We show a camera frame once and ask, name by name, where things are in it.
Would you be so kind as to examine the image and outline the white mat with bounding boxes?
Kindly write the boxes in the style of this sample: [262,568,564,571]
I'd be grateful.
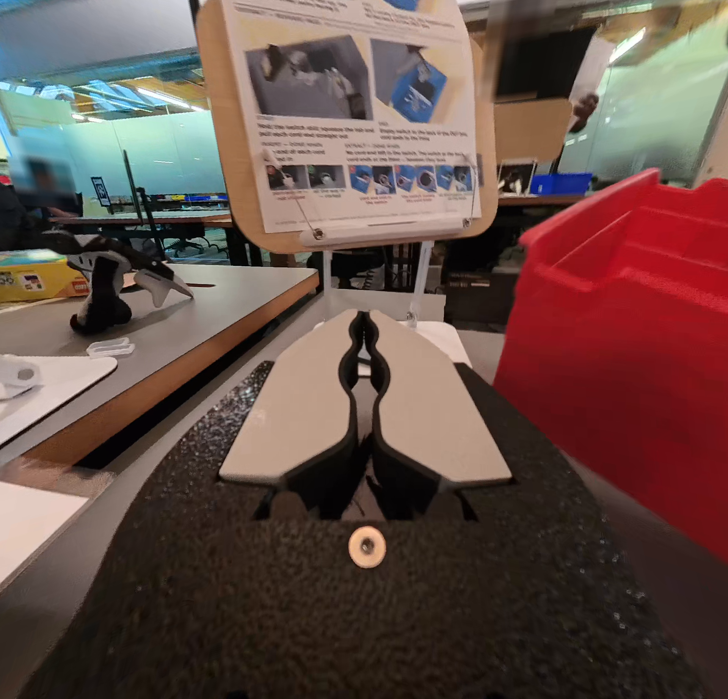
[0,355,118,446]

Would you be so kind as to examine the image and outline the spare black white gripper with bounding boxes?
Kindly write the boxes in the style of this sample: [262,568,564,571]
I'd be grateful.
[42,231,195,336]

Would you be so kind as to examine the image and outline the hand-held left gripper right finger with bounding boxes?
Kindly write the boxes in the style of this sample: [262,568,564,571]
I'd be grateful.
[364,309,514,522]

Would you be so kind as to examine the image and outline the small clear plastic case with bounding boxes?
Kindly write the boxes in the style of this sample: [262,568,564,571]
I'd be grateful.
[86,339,136,360]

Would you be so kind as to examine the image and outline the grey neighbouring desk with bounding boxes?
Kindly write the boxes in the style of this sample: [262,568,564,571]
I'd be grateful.
[0,264,319,467]

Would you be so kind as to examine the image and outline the yellow toy box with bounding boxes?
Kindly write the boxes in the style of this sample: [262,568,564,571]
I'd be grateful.
[0,250,91,303]

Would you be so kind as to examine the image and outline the white flat board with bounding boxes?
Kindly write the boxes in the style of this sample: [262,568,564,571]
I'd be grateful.
[0,480,91,589]

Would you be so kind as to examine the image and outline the long brown table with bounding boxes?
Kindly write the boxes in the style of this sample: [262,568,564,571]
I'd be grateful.
[497,193,587,207]

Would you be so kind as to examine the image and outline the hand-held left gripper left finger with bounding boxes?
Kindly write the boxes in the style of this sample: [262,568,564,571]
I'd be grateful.
[218,309,366,519]

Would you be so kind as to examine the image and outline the clear acrylic holder with grippers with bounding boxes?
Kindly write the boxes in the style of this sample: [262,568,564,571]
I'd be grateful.
[497,163,537,195]

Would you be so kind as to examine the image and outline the black cardboard box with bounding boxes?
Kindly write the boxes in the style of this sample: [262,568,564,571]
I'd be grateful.
[446,269,515,325]

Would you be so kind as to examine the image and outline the red plastic bin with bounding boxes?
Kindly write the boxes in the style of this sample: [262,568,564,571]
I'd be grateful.
[492,167,728,563]

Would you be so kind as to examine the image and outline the wooden board document stand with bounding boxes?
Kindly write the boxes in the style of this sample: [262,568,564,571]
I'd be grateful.
[195,0,500,370]

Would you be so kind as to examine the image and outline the white plastic part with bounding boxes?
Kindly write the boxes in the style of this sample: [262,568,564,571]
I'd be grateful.
[0,355,42,399]

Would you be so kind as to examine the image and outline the plain wooden board stand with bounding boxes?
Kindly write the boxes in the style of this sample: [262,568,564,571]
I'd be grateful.
[494,99,572,164]

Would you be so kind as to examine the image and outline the small blue bin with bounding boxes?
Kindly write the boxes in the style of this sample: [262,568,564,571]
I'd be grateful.
[530,173,592,195]

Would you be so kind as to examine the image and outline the printed instruction sheet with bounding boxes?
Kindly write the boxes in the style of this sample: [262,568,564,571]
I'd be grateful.
[213,0,483,236]

